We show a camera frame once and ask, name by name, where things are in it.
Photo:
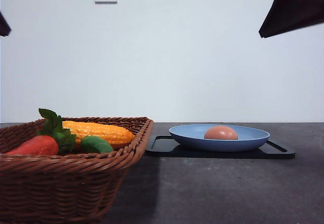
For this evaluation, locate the black gripper finger behind egg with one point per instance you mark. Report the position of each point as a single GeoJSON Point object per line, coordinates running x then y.
{"type": "Point", "coordinates": [4, 28]}

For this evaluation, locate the black gripper finger holding plate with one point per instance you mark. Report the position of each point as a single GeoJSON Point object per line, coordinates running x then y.
{"type": "Point", "coordinates": [290, 15]}

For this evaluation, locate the brown egg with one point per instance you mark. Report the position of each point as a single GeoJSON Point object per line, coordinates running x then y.
{"type": "Point", "coordinates": [220, 132]}

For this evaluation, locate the blue plate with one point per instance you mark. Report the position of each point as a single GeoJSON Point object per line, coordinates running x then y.
{"type": "Point", "coordinates": [192, 136]}

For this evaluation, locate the brown wicker basket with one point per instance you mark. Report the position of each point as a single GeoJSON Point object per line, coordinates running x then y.
{"type": "Point", "coordinates": [68, 187]}

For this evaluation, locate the orange toy carrot with leaves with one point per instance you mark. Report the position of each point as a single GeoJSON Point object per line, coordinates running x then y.
{"type": "Point", "coordinates": [53, 139]}

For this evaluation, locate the yellow toy corn cob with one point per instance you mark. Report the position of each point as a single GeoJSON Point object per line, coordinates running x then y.
{"type": "Point", "coordinates": [110, 133]}

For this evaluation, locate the green toy vegetable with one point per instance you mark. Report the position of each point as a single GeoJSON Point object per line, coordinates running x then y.
{"type": "Point", "coordinates": [95, 144]}

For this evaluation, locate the black tray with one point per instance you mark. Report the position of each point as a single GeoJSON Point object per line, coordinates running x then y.
{"type": "Point", "coordinates": [164, 146]}

